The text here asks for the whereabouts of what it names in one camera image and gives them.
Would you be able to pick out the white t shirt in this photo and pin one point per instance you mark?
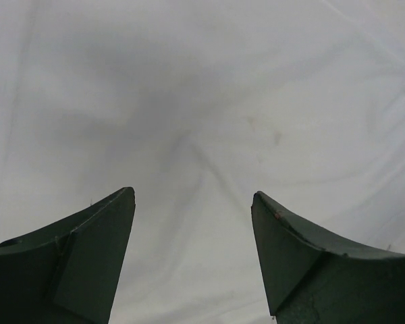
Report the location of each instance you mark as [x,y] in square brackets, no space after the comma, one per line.
[197,105]

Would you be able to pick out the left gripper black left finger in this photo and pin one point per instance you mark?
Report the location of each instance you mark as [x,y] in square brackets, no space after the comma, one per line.
[68,271]

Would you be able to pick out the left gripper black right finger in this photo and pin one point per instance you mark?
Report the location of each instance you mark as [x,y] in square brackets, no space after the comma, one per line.
[312,275]

